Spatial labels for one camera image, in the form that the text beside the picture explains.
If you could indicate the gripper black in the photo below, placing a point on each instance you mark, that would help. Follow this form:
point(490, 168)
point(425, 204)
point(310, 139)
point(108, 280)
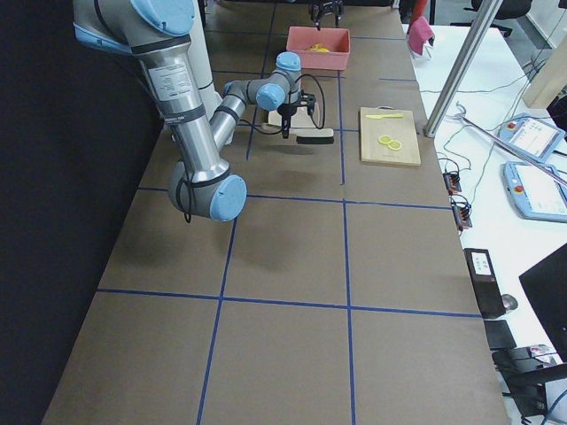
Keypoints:
point(325, 9)
point(286, 110)

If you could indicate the beige hand brush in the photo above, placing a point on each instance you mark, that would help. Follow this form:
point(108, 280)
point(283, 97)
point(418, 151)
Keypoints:
point(311, 135)

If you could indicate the yellow potato toy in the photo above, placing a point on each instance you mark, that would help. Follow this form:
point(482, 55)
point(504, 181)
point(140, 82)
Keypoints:
point(318, 47)

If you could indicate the pink plastic bin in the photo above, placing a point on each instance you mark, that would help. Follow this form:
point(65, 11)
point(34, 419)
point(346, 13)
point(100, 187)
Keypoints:
point(337, 40)

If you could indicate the beige plastic dustpan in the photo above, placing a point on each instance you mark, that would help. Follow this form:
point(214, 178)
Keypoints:
point(300, 119)

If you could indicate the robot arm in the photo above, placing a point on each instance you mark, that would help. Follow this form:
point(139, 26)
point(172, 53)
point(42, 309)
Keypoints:
point(167, 38)

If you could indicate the white mounting pillar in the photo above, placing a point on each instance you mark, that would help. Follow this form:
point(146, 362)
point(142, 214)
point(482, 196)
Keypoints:
point(200, 65)

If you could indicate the lemon slice far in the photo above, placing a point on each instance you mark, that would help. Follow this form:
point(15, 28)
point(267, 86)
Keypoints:
point(384, 139)

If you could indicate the pink cloth on stand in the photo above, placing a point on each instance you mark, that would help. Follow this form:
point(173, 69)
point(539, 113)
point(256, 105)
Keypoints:
point(420, 37)

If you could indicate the yellow plastic knife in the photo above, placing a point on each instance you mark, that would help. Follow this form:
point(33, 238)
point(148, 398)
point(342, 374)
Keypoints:
point(384, 116)

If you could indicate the wooden cutting board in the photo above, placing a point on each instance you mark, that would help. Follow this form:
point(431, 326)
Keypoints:
point(403, 130)

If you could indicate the metal rod with hook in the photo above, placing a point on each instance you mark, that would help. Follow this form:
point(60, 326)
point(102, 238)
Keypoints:
point(461, 115)

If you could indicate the orange connector block far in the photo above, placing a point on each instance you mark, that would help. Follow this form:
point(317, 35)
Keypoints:
point(452, 182)

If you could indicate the orange connector block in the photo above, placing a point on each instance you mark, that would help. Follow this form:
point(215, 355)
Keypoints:
point(461, 208)
point(452, 182)

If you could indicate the orange connector block near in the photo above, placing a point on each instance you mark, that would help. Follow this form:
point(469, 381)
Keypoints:
point(461, 208)

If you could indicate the teach pendant far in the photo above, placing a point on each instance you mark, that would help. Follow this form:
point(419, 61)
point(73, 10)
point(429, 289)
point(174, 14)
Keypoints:
point(534, 137)

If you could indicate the teach pendant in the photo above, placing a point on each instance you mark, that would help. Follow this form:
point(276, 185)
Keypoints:
point(534, 137)
point(534, 194)

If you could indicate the teach pendant near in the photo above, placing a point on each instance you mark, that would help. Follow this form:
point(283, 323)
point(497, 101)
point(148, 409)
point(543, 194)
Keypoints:
point(534, 194)

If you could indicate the black box with label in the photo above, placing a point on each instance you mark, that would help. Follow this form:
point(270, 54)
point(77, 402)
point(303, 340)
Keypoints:
point(484, 283)

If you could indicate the black monitor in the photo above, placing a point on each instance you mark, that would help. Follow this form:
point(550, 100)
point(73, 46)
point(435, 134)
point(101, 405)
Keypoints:
point(545, 288)

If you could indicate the aluminium frame post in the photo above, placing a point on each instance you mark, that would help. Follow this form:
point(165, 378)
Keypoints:
point(486, 14)

